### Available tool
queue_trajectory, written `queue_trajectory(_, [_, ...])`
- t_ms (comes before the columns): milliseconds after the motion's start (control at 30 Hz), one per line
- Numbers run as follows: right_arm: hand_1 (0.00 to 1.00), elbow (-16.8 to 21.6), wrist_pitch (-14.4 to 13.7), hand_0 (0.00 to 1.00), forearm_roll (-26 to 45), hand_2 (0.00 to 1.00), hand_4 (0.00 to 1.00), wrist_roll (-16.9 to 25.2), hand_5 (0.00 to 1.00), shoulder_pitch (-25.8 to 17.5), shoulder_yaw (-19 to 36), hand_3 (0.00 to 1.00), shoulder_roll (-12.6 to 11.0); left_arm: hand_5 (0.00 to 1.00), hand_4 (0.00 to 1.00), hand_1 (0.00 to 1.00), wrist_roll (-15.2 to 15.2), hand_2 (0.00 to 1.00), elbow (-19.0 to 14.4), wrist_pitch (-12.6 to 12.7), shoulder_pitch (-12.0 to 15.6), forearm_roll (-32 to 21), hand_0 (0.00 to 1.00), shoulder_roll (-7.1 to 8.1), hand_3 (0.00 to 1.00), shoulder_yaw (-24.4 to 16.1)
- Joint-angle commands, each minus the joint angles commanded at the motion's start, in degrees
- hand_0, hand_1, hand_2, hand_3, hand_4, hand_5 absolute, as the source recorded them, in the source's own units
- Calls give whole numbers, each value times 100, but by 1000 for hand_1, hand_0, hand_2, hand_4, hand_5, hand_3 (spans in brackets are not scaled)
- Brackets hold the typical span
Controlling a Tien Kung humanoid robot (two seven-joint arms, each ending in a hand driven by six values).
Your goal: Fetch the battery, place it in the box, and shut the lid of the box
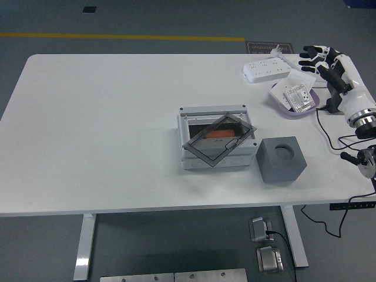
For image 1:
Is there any purple tray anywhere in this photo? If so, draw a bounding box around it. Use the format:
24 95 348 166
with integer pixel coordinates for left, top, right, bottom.
268 81 321 118

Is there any white table leg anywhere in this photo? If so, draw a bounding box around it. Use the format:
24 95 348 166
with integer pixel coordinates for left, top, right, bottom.
72 213 97 281
280 204 309 268

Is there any white power plug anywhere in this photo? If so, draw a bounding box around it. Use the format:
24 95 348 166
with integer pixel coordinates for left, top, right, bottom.
270 43 290 61

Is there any yellow floor tape line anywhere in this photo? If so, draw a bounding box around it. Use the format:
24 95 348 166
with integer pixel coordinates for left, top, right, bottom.
0 32 246 42

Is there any brown floor sign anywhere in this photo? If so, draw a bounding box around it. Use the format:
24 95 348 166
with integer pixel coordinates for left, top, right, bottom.
245 41 294 55

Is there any white wall socket panel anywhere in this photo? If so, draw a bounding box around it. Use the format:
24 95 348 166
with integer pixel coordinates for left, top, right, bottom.
269 78 291 108

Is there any black floor socket cable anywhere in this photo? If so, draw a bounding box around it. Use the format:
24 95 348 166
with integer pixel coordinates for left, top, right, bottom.
264 230 296 282

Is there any white small adapter block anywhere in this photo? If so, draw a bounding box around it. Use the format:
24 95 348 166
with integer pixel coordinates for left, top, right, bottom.
283 56 305 71

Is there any black power adapter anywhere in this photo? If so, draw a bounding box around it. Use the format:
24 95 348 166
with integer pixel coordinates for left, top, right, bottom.
325 89 343 115

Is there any grey block with round hole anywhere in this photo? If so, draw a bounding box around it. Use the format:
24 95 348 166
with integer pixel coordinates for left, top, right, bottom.
256 135 308 184

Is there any printed white socket packet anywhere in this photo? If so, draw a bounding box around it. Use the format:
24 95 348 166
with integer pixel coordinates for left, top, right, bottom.
283 83 317 113

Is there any orange cylindrical battery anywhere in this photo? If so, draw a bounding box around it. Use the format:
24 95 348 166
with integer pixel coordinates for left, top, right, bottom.
205 128 238 139

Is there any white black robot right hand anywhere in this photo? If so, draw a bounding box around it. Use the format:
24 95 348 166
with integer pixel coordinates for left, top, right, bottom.
298 44 376 120

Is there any grey plastic junction box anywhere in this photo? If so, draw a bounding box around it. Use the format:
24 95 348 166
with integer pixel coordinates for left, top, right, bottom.
176 104 258 170

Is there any metal floor socket box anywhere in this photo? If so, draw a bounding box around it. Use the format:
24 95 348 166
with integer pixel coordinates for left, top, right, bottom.
256 246 285 273
249 216 276 243

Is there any metal floor plate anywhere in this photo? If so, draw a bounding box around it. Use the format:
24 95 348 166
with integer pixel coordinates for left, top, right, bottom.
174 268 248 282
99 272 174 282

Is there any white power strip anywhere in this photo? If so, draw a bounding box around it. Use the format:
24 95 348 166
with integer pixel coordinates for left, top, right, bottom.
243 58 292 83

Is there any white square paper box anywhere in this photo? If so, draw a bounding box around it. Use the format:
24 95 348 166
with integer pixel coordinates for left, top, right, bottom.
286 71 317 90

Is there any blue object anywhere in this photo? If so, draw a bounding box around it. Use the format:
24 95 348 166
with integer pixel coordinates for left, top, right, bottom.
345 0 376 9

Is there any black table control panel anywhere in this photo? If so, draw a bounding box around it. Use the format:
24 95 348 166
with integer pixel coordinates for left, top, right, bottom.
329 202 376 210

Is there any smoky transparent box lid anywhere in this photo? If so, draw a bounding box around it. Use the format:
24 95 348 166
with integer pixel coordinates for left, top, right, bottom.
182 114 254 167

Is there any black hanging table cable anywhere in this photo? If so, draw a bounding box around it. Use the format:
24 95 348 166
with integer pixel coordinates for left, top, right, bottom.
299 190 376 239

